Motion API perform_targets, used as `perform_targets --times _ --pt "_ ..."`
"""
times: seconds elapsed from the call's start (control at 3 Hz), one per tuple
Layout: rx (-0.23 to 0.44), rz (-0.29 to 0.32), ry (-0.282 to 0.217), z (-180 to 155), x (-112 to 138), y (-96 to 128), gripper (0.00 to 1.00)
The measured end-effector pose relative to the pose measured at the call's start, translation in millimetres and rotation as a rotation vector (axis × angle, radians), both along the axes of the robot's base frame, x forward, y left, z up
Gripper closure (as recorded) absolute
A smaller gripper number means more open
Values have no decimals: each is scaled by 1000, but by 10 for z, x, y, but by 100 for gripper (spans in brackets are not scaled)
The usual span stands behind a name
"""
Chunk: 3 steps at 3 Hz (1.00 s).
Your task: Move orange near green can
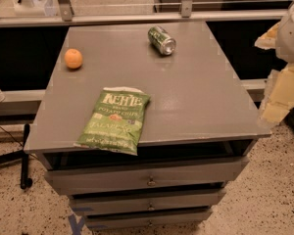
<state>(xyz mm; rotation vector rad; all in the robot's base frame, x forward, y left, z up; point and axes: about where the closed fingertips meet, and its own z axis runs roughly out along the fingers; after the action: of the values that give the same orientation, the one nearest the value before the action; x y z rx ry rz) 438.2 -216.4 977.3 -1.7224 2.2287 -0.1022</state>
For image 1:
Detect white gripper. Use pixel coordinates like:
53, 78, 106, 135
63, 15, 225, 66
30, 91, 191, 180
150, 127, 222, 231
255, 3, 294, 124

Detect orange fruit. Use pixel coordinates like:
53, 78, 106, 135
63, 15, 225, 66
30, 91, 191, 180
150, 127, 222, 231
65, 49, 83, 69

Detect green soda can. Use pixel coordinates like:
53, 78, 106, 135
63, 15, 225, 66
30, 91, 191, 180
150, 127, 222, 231
148, 25, 176, 56

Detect grey drawer cabinet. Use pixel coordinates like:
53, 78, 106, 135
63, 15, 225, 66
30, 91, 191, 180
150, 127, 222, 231
24, 21, 272, 231

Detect middle grey drawer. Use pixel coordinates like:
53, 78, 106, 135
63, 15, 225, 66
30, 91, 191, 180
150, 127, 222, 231
70, 189, 225, 215

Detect grey drawer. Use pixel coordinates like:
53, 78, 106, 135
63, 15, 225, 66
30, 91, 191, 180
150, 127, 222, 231
45, 157, 249, 195
85, 208, 212, 230
70, 189, 225, 215

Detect green Kettle chips bag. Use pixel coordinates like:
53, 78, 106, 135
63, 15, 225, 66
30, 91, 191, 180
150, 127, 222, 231
74, 87, 150, 156

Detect bottom grey drawer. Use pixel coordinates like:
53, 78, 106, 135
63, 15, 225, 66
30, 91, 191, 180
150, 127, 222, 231
85, 208, 212, 230

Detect top grey drawer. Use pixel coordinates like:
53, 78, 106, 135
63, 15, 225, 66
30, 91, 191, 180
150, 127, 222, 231
45, 157, 249, 195

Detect blue tape mark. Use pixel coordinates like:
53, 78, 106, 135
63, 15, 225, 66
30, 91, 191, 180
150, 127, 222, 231
68, 211, 95, 235

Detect black tripod stand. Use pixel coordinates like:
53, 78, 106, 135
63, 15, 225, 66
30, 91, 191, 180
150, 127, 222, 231
0, 123, 34, 190

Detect metal railing frame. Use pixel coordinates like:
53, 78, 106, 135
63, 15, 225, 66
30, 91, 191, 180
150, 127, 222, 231
0, 0, 294, 27

